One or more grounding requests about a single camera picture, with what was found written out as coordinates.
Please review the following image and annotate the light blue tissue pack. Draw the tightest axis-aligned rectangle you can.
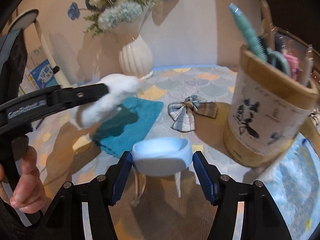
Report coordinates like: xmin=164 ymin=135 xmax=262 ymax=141
xmin=258 ymin=134 xmax=319 ymax=239

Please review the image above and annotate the wooden pencil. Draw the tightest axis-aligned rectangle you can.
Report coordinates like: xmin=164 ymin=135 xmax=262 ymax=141
xmin=260 ymin=0 xmax=275 ymax=50

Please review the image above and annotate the black sleeve forearm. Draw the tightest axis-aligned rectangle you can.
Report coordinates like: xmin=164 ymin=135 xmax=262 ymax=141
xmin=0 ymin=199 xmax=43 ymax=240

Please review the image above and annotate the teal towel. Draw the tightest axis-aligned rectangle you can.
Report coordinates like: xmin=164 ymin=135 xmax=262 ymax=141
xmin=92 ymin=97 xmax=164 ymax=158

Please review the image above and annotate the person's left hand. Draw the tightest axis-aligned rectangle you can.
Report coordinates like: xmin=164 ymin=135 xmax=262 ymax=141
xmin=1 ymin=146 xmax=46 ymax=214

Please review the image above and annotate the plaid fabric bow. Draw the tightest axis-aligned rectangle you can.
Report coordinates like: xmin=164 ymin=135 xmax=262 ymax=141
xmin=168 ymin=95 xmax=218 ymax=133

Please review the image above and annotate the cream fluffy plush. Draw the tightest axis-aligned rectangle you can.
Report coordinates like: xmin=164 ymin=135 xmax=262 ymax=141
xmin=71 ymin=74 xmax=140 ymax=128

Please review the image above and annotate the stack of books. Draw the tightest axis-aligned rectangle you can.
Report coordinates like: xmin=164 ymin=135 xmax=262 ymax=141
xmin=18 ymin=46 xmax=58 ymax=96

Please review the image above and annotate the glass lid wicker basket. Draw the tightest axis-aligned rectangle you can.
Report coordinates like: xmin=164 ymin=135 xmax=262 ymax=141
xmin=300 ymin=109 xmax=320 ymax=155

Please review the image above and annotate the pink pen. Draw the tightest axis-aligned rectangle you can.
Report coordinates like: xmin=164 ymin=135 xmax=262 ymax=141
xmin=285 ymin=53 xmax=299 ymax=81

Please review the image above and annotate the bamboo pen holder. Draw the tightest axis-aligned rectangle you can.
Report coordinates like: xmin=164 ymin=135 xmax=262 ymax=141
xmin=223 ymin=45 xmax=319 ymax=167

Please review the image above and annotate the white desk lamp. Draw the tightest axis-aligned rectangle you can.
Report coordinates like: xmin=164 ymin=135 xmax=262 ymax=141
xmin=8 ymin=9 xmax=72 ymax=88

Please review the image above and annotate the blue white flower bouquet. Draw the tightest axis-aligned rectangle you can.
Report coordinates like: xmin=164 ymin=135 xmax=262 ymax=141
xmin=67 ymin=0 xmax=160 ymax=37

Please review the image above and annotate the white ribbed vase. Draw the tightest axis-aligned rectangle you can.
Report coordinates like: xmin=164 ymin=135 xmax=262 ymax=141
xmin=118 ymin=23 xmax=153 ymax=80

